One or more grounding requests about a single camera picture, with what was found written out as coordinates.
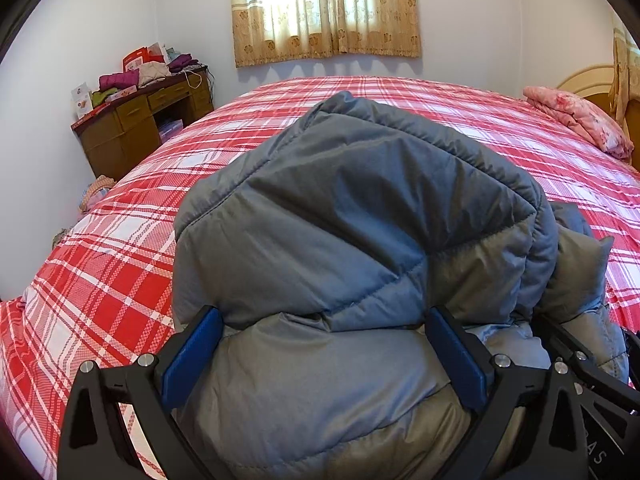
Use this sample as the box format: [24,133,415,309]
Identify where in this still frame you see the green folded cloth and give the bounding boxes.
[89,88,122,108]

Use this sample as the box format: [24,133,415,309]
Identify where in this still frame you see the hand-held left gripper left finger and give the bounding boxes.
[57,305,224,480]

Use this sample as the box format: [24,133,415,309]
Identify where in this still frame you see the white printed card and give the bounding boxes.
[71,85,94,121]

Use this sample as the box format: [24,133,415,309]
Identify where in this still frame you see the beige wooden headboard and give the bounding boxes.
[556,64,619,107]

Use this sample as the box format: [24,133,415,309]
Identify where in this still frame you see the red box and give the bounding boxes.
[122,47,151,74]

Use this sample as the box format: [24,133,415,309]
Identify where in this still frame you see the beige side curtain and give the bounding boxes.
[611,22,640,128]

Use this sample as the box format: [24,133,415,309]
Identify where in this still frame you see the pink pillow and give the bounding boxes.
[522,86,635,162]

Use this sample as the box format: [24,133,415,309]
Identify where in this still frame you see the maroon folded jacket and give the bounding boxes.
[98,70,141,92]

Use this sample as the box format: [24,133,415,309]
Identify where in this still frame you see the beige folded cloth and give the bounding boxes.
[137,61,169,86]

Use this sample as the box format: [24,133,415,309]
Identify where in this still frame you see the bed with red plaid sheet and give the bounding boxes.
[0,76,640,480]

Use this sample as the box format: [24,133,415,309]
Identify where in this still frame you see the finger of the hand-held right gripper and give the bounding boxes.
[531,311,632,403]
[621,328,640,363]

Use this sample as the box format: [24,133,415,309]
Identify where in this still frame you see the beige patterned window curtain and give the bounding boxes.
[229,0,422,68]

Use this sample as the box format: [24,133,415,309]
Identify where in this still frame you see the grey puffer jacket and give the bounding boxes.
[172,91,632,480]

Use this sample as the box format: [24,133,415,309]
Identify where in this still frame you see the woven basket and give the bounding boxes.
[76,175,117,212]

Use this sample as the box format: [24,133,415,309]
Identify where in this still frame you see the purple folded cloth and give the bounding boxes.
[167,53,200,74]

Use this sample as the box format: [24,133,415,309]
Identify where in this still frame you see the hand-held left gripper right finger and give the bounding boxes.
[424,306,588,480]

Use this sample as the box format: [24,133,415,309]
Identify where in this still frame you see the wooden desk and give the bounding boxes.
[71,64,215,182]

